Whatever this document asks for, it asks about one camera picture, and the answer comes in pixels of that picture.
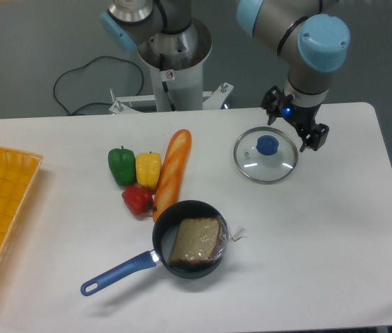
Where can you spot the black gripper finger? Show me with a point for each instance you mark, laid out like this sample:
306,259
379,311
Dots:
314,137
271,104

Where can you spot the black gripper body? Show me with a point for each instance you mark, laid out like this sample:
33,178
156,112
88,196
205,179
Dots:
300,109

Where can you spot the glass pot lid blue knob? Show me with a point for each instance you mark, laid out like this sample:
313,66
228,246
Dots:
265,155

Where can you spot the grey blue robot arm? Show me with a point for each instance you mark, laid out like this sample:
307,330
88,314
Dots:
312,43

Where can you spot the toy baguette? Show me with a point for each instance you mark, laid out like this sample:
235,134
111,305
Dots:
171,175

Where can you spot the yellow toy bell pepper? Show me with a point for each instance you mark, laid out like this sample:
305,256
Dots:
148,168

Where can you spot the wrapped bread slice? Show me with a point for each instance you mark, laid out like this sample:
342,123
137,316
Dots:
201,242

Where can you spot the green toy bell pepper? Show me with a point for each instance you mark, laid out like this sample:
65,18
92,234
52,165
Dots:
121,162

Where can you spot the red toy bell pepper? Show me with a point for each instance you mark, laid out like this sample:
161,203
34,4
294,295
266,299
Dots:
138,200

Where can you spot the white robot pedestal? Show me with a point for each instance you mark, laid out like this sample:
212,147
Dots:
176,64

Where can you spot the black pan blue handle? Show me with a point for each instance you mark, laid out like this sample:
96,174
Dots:
164,233

